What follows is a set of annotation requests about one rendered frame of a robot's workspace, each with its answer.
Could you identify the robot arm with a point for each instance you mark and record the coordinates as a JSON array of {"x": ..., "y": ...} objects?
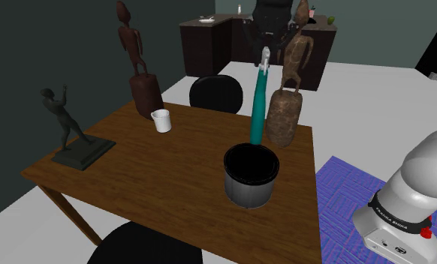
[{"x": 412, "y": 175}]

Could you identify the dark wooden desk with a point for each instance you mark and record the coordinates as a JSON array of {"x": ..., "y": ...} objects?
[{"x": 200, "y": 47}]

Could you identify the white mug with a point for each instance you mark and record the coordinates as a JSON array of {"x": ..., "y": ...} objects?
[{"x": 163, "y": 122}]

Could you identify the grey pot with black inside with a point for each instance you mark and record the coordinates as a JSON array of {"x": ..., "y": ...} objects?
[{"x": 247, "y": 190}]

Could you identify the dark brown wooden figure statue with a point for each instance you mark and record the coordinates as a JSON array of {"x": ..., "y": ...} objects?
[{"x": 145, "y": 95}]

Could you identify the brown wooden table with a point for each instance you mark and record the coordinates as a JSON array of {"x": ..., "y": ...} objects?
[{"x": 167, "y": 175}]

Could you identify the purple patterned robot stand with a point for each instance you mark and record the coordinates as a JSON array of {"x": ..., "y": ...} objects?
[{"x": 341, "y": 190}]

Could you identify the dark grey figure statue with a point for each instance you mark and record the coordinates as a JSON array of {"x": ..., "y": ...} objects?
[{"x": 81, "y": 150}]

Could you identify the light brown wooden figure statue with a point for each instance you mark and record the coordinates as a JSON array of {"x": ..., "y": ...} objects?
[{"x": 282, "y": 117}]

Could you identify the black office chair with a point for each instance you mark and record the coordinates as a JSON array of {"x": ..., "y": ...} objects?
[{"x": 271, "y": 18}]

